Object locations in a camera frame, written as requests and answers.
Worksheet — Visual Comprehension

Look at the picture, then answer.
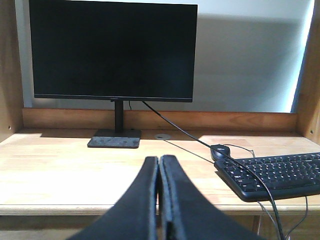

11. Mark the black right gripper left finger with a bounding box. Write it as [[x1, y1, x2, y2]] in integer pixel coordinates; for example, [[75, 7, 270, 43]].
[[69, 156, 159, 240]]

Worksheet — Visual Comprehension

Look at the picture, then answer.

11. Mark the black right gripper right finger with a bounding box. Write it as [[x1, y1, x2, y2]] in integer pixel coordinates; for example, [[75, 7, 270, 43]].
[[159, 155, 260, 240]]

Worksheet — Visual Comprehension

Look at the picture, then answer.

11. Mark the black computer mouse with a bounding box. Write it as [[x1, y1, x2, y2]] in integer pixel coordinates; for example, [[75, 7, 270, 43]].
[[210, 144, 231, 161]]

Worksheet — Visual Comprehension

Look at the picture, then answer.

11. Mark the black keyboard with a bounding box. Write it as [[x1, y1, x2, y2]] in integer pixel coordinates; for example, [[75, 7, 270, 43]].
[[214, 152, 320, 202]]

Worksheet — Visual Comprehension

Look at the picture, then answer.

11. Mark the wooden desk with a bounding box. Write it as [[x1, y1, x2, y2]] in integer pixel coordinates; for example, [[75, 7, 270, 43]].
[[0, 0, 320, 240]]

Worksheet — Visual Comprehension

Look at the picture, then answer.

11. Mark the black monitor cable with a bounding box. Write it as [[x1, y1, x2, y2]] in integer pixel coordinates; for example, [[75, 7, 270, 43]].
[[141, 100, 286, 240]]

